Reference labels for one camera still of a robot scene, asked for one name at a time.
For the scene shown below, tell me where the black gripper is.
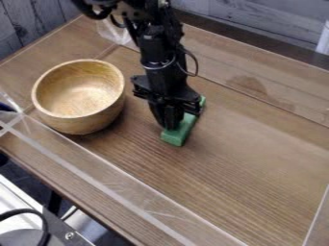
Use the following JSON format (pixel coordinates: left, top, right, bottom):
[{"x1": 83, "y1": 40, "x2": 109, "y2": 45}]
[{"x1": 131, "y1": 65, "x2": 201, "y2": 130}]

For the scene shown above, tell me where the green rectangular block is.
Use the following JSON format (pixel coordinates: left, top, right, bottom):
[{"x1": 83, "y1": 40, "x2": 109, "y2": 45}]
[{"x1": 161, "y1": 96, "x2": 206, "y2": 147}]

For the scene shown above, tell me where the brown wooden bowl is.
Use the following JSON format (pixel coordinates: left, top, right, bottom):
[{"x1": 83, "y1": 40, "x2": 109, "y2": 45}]
[{"x1": 31, "y1": 59, "x2": 125, "y2": 135}]

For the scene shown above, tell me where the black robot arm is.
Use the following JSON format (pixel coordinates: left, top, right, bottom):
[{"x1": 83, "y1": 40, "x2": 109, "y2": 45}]
[{"x1": 71, "y1": 0, "x2": 201, "y2": 130}]

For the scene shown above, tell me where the clear acrylic front barrier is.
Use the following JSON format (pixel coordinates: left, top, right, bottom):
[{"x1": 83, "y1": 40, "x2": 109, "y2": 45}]
[{"x1": 0, "y1": 91, "x2": 248, "y2": 246}]

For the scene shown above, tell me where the white post at right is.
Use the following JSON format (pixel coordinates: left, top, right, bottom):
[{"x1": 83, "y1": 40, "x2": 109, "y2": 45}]
[{"x1": 316, "y1": 22, "x2": 329, "y2": 55}]

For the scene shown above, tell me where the grey metal mount plate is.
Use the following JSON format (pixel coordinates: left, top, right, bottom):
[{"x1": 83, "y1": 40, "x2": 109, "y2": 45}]
[{"x1": 0, "y1": 228, "x2": 95, "y2": 246}]

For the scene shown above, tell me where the black cable loop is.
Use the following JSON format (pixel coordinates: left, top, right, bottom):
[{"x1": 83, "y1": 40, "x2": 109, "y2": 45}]
[{"x1": 0, "y1": 208, "x2": 51, "y2": 246}]

